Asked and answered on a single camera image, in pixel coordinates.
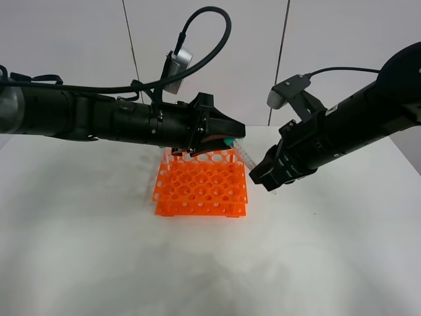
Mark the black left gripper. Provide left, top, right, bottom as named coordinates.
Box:
left=144, top=93, right=245, bottom=156

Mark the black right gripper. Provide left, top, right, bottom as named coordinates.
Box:
left=249, top=113, right=332, bottom=191

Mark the teal-capped test tube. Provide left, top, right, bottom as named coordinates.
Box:
left=224, top=138, right=257, bottom=177
left=162, top=147, right=172, bottom=171

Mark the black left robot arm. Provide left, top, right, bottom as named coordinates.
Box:
left=1, top=67, right=245, bottom=157

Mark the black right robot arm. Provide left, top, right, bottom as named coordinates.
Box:
left=249, top=43, right=420, bottom=192

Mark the orange test tube rack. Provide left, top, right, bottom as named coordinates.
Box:
left=152, top=149, right=248, bottom=218

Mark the black left camera cable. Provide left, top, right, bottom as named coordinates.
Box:
left=0, top=7, right=232, bottom=99

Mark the black camera cable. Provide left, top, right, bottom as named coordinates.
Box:
left=0, top=7, right=232, bottom=99
left=307, top=66, right=382, bottom=77

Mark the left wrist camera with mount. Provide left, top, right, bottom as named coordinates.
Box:
left=161, top=47, right=193, bottom=95

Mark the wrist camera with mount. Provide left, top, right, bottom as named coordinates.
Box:
left=161, top=47, right=193, bottom=95
left=266, top=74, right=327, bottom=122

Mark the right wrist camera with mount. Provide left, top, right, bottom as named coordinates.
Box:
left=266, top=74, right=327, bottom=122

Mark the black right camera cable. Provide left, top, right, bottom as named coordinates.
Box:
left=307, top=66, right=382, bottom=77

